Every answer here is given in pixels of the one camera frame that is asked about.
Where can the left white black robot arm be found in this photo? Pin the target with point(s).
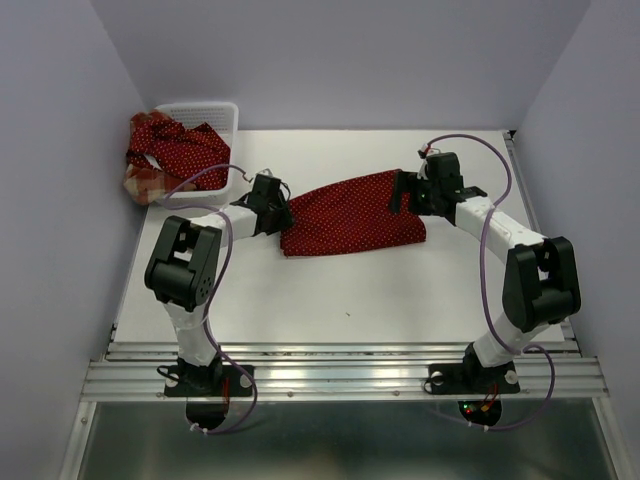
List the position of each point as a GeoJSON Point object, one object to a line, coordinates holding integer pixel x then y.
{"type": "Point", "coordinates": [190, 257]}

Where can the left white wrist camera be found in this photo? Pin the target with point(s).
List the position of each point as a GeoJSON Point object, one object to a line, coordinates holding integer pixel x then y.
{"type": "Point", "coordinates": [265, 172]}

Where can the aluminium rail frame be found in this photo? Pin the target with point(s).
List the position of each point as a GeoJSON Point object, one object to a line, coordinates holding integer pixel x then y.
{"type": "Point", "coordinates": [341, 346]}

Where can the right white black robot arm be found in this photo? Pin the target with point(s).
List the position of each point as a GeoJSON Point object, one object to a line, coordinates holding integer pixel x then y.
{"type": "Point", "coordinates": [541, 285]}

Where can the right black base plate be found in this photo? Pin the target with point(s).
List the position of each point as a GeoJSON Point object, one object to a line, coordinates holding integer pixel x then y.
{"type": "Point", "coordinates": [458, 379]}

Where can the red polka dot skirt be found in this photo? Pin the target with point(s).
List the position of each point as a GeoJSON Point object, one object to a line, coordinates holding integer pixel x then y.
{"type": "Point", "coordinates": [158, 142]}
{"type": "Point", "coordinates": [350, 216]}

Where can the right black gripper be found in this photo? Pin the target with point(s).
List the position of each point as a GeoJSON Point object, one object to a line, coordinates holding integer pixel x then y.
{"type": "Point", "coordinates": [406, 182]}

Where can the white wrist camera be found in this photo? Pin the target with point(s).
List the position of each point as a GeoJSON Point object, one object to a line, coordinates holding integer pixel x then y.
{"type": "Point", "coordinates": [424, 153]}
{"type": "Point", "coordinates": [265, 172]}

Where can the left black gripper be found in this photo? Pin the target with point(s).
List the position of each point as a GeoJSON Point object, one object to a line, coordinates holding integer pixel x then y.
{"type": "Point", "coordinates": [286, 219]}

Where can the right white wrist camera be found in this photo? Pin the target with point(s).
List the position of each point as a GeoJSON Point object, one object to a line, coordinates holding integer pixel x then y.
{"type": "Point", "coordinates": [424, 153]}

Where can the red cream plaid skirt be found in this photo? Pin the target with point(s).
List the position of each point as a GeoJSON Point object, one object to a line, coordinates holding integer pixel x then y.
{"type": "Point", "coordinates": [146, 186]}

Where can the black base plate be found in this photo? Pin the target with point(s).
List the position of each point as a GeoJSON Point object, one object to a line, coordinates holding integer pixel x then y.
{"type": "Point", "coordinates": [458, 379]}
{"type": "Point", "coordinates": [182, 380]}

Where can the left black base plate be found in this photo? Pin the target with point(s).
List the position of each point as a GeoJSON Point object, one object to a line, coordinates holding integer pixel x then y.
{"type": "Point", "coordinates": [182, 380]}

